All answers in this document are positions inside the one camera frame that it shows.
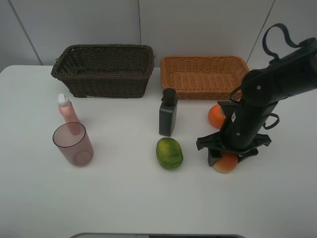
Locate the orange mandarin fruit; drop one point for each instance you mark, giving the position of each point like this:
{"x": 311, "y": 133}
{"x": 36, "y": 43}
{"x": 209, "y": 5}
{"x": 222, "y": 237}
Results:
{"x": 216, "y": 116}

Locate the translucent pink plastic cup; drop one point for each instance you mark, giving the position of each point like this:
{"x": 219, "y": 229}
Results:
{"x": 73, "y": 142}

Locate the pink bottle white cap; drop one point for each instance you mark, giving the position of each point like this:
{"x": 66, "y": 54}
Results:
{"x": 67, "y": 111}

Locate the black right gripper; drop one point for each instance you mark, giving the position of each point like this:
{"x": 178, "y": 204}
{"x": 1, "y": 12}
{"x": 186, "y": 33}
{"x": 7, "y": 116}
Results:
{"x": 215, "y": 147}

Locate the orange wicker basket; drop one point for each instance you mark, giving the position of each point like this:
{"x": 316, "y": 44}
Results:
{"x": 202, "y": 77}

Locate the black rectangular bottle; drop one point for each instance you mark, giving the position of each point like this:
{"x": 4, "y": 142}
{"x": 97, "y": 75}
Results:
{"x": 167, "y": 112}

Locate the green round fruit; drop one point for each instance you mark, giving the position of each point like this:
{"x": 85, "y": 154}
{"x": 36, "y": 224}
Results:
{"x": 169, "y": 153}

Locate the red yellow peach fruit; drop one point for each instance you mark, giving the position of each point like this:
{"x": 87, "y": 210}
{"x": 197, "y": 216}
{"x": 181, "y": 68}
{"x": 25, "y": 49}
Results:
{"x": 226, "y": 163}

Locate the dark brown wicker basket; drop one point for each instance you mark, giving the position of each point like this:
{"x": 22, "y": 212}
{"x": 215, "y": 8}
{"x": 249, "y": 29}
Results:
{"x": 106, "y": 70}

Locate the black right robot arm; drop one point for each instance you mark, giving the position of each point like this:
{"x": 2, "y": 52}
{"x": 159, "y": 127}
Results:
{"x": 261, "y": 89}

